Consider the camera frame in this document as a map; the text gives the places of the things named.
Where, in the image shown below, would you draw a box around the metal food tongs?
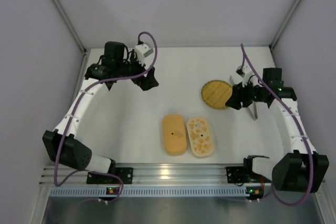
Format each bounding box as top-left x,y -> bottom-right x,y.
229,76 -> 258,121

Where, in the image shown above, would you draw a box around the patterned beige lunch box lid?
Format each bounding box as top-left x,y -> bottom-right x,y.
186,116 -> 215,153

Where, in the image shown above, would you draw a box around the orange lunch box lid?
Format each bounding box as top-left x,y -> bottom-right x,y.
162,114 -> 187,150

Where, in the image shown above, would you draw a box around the beige lunch box container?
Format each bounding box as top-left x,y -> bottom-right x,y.
192,151 -> 214,158

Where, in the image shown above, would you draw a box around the orange lunch box container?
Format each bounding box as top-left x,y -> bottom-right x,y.
165,148 -> 186,156

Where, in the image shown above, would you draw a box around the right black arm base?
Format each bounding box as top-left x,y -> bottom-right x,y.
226,166 -> 271,185

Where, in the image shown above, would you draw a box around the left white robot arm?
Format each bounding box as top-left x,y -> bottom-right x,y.
43,41 -> 159,176

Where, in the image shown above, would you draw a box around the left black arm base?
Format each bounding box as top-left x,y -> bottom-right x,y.
86,167 -> 133,185

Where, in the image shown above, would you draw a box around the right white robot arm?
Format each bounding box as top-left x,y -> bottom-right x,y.
226,66 -> 329,193

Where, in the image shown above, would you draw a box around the round woven bamboo tray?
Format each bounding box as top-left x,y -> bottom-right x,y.
201,80 -> 233,110

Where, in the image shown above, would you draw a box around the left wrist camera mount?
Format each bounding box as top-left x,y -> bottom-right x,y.
134,44 -> 154,65

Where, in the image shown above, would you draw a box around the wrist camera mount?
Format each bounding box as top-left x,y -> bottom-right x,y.
236,65 -> 255,87
134,44 -> 154,65

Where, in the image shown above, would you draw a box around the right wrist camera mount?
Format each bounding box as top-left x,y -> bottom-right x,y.
236,65 -> 255,87

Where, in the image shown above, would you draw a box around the aluminium front rail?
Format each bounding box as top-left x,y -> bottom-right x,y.
38,163 -> 326,187

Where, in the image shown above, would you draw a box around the left aluminium frame post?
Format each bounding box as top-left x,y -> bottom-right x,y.
50,0 -> 87,55

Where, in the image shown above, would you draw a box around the aluminium frame post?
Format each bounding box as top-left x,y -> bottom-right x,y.
50,0 -> 87,55
269,0 -> 303,52

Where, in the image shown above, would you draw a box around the right aluminium frame post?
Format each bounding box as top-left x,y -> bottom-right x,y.
269,0 -> 303,52

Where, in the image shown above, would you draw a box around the slotted grey cable duct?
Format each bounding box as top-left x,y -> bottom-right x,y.
48,186 -> 263,198

